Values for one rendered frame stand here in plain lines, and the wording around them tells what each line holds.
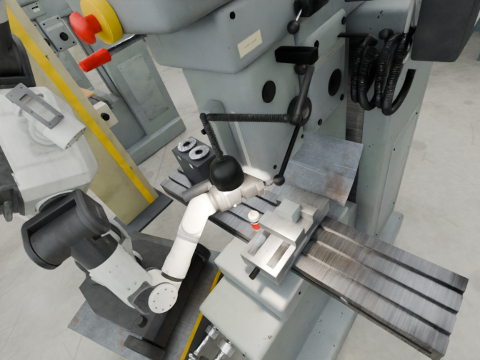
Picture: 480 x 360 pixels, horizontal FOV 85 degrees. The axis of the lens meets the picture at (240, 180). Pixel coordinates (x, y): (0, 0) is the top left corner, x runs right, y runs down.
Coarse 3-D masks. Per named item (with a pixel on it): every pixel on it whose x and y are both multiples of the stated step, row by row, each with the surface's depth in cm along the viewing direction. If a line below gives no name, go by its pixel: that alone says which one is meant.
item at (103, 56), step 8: (128, 40) 49; (136, 40) 50; (112, 48) 47; (120, 48) 48; (88, 56) 45; (96, 56) 46; (104, 56) 46; (80, 64) 45; (88, 64) 45; (96, 64) 46
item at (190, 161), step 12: (180, 144) 120; (192, 144) 118; (204, 144) 118; (180, 156) 117; (192, 156) 111; (204, 156) 110; (192, 168) 113; (204, 168) 110; (192, 180) 129; (204, 180) 113
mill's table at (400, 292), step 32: (224, 224) 110; (320, 224) 97; (320, 256) 88; (352, 256) 86; (384, 256) 84; (416, 256) 81; (320, 288) 88; (352, 288) 79; (384, 288) 77; (416, 288) 75; (448, 288) 74; (384, 320) 72; (416, 320) 71; (448, 320) 68
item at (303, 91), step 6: (312, 66) 49; (306, 72) 48; (312, 72) 48; (306, 78) 46; (306, 84) 45; (300, 90) 44; (306, 90) 44; (300, 96) 42; (300, 102) 42; (300, 108) 40; (294, 114) 40; (300, 114) 40; (294, 120) 39; (300, 120) 40
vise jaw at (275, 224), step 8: (264, 216) 92; (272, 216) 91; (280, 216) 90; (264, 224) 90; (272, 224) 89; (280, 224) 88; (288, 224) 87; (296, 224) 86; (272, 232) 89; (280, 232) 86; (288, 232) 85; (296, 232) 84; (304, 232) 87; (288, 240) 85; (296, 240) 83
